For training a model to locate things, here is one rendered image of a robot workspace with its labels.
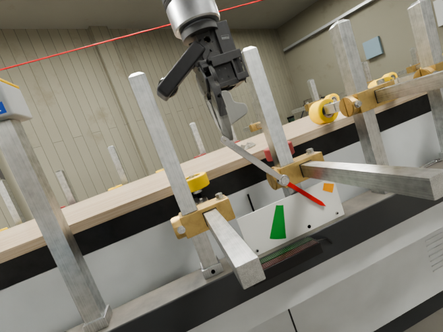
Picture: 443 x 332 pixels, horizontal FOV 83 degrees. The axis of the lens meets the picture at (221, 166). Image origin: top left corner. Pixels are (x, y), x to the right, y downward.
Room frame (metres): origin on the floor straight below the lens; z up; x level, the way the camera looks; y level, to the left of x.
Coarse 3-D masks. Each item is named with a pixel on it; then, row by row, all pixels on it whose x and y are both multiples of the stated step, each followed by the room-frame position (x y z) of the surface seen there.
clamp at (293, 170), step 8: (320, 152) 0.58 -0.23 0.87; (296, 160) 0.59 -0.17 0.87; (304, 160) 0.57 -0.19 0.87; (312, 160) 0.58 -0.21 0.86; (320, 160) 0.58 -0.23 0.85; (272, 168) 0.60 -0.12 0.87; (280, 168) 0.57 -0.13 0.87; (288, 168) 0.57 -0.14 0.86; (296, 168) 0.57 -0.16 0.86; (288, 176) 0.57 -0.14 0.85; (296, 176) 0.57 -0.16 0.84; (272, 184) 0.59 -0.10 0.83
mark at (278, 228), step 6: (276, 210) 0.56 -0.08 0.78; (282, 210) 0.56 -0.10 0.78; (276, 216) 0.55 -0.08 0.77; (282, 216) 0.56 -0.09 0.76; (276, 222) 0.55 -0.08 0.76; (282, 222) 0.56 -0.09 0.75; (276, 228) 0.55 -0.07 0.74; (282, 228) 0.56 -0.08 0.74; (270, 234) 0.55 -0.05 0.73; (276, 234) 0.55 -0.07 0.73; (282, 234) 0.55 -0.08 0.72
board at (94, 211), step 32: (416, 96) 0.87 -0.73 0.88; (288, 128) 1.18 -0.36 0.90; (320, 128) 0.80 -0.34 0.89; (192, 160) 1.38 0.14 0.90; (224, 160) 0.84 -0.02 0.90; (128, 192) 0.93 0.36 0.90; (160, 192) 0.70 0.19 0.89; (32, 224) 1.05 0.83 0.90; (96, 224) 0.67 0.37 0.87; (0, 256) 0.63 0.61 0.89
